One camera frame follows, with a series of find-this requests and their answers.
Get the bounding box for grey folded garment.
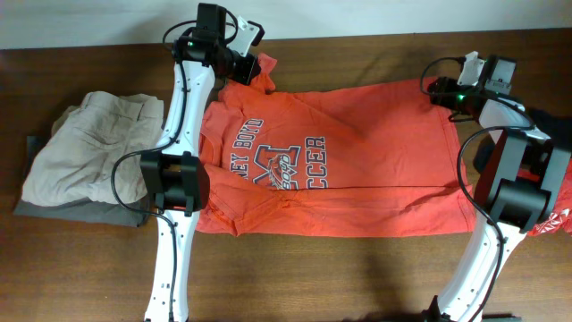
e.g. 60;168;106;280
13;136;149;227

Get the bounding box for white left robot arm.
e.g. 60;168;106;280
140;3;265;322

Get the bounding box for beige folded shorts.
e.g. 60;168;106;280
21;91;164;207

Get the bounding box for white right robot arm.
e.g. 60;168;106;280
420;52;571;321

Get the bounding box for orange soccer t-shirt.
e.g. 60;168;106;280
198;55;475;237

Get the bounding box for red patterned garment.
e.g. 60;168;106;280
528;164;572;236

